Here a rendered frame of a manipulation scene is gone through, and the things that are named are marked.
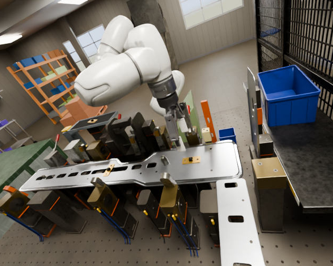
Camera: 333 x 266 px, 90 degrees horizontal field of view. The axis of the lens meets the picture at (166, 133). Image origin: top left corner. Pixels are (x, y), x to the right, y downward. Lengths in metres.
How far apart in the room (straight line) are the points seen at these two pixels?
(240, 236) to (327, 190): 0.26
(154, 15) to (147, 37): 5.55
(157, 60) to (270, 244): 0.80
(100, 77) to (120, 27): 0.64
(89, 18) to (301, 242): 8.04
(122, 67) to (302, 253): 0.88
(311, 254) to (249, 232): 0.36
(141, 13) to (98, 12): 2.28
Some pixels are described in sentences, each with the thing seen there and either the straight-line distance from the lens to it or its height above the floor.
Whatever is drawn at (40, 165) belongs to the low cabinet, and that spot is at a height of 0.47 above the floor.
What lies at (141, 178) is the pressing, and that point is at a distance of 0.81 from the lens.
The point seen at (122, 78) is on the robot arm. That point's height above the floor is 1.45.
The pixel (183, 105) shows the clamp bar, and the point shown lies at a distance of 0.79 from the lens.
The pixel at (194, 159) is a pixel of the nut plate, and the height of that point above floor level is 1.00.
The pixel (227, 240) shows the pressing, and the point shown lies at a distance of 0.57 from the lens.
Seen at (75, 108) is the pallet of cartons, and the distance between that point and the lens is 4.89.
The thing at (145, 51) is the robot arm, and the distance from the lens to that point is 0.51.
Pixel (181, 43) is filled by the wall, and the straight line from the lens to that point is 7.26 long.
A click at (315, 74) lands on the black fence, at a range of 0.95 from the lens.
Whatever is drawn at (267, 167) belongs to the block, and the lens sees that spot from 0.63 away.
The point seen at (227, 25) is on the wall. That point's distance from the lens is 7.34.
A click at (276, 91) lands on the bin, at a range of 1.09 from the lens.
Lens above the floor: 1.53
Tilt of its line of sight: 31 degrees down
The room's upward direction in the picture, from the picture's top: 24 degrees counter-clockwise
